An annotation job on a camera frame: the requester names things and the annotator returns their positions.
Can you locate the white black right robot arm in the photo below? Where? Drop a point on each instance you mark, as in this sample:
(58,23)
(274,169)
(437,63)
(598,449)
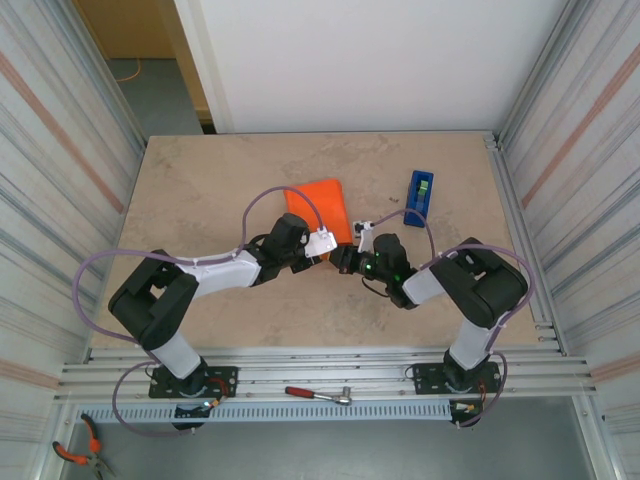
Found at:
(480,285)

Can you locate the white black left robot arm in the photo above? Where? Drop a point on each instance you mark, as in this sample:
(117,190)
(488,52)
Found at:
(155,300)

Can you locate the blue tape dispenser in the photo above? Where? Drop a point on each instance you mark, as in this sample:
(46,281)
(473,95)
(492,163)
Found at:
(415,210)

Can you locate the green tape roll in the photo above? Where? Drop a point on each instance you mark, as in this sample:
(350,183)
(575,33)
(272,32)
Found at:
(423,188)

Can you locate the yellow power connector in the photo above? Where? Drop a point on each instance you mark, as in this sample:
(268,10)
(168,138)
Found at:
(469,407)
(213,402)

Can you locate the yellow wooden door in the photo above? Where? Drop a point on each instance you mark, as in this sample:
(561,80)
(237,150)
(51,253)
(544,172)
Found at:
(125,30)

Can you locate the aluminium rail frame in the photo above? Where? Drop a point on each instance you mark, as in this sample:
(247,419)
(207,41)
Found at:
(325,367)

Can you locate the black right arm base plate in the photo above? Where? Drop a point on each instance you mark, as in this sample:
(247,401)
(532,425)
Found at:
(422,372)

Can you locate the aluminium side rail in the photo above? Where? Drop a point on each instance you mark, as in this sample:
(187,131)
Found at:
(519,210)

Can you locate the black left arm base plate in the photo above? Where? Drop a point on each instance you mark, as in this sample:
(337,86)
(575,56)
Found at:
(227,372)

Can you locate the aluminium frame post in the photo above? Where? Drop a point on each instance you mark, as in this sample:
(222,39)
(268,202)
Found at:
(107,80)
(545,65)

